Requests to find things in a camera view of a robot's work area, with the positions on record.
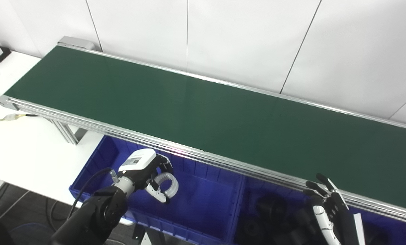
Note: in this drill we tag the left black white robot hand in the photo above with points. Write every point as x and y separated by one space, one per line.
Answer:
138 165

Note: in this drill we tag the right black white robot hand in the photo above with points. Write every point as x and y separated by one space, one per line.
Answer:
342 221

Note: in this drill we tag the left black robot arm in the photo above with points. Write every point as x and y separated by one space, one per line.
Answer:
94 217

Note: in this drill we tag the blue bin with black parts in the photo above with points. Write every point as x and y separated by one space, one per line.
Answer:
291 190

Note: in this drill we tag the black cylindrical part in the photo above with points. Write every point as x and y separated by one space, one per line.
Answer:
271 206

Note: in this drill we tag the aluminium conveyor leg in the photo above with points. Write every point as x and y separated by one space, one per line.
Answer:
66 132

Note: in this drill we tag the empty blue plastic bin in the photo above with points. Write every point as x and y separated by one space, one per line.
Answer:
206 204

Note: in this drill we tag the black gear part with hole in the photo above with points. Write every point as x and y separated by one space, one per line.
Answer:
254 229

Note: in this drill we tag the grey conveyor motor housing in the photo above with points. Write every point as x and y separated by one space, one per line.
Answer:
75 42

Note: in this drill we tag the green conveyor belt aluminium frame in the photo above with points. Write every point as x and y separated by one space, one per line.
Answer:
203 112

